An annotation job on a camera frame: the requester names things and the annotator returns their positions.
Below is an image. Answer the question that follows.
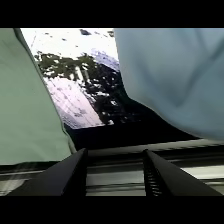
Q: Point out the silver frame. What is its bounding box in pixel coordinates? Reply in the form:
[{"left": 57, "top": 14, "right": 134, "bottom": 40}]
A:
[{"left": 0, "top": 138, "right": 224, "bottom": 197}]

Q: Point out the light blue garment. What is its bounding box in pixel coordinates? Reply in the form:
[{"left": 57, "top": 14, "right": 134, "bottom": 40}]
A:
[{"left": 113, "top": 28, "right": 224, "bottom": 141}]

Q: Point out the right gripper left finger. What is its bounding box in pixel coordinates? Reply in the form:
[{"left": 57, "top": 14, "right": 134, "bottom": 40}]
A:
[{"left": 8, "top": 147, "right": 89, "bottom": 197}]

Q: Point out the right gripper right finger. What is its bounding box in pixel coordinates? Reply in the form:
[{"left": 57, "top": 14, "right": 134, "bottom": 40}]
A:
[{"left": 142, "top": 148, "right": 223, "bottom": 197}]

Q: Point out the pale green T-shirt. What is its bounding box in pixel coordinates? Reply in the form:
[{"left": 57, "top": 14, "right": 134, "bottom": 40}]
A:
[{"left": 0, "top": 28, "right": 78, "bottom": 166}]

